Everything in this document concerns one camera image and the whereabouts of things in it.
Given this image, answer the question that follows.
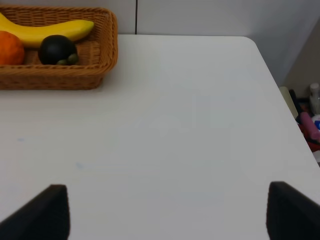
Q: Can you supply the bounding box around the dark green mangosteen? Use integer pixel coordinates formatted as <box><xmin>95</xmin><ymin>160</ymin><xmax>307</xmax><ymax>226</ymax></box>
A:
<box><xmin>38</xmin><ymin>35</ymin><xmax>79</xmax><ymax>66</ymax></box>

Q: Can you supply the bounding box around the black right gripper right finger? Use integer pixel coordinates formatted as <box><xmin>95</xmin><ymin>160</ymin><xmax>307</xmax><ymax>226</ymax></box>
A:
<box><xmin>266</xmin><ymin>181</ymin><xmax>320</xmax><ymax>240</ymax></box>

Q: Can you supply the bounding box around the orange tangerine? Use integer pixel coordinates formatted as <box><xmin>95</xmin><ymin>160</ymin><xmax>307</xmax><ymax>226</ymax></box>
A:
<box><xmin>0</xmin><ymin>31</ymin><xmax>25</xmax><ymax>65</ymax></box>

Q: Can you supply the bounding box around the yellow banana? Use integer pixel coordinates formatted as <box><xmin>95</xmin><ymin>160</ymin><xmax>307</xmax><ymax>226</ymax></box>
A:
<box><xmin>0</xmin><ymin>14</ymin><xmax>95</xmax><ymax>48</ymax></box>

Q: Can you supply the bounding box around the beige board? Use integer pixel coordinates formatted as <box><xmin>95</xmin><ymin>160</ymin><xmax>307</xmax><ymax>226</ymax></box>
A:
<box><xmin>279</xmin><ymin>86</ymin><xmax>299</xmax><ymax>119</ymax></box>

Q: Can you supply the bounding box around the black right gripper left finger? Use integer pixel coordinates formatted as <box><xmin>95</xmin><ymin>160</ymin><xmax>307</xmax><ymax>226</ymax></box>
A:
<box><xmin>0</xmin><ymin>184</ymin><xmax>71</xmax><ymax>240</ymax></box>

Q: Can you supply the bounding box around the light brown wicker basket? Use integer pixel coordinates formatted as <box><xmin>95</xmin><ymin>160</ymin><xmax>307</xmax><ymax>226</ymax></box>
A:
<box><xmin>0</xmin><ymin>4</ymin><xmax>118</xmax><ymax>90</ymax></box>

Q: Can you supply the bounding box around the clear bottle white cap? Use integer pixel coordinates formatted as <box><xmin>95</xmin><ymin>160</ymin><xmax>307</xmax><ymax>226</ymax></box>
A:
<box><xmin>309</xmin><ymin>83</ymin><xmax>320</xmax><ymax>115</ymax></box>

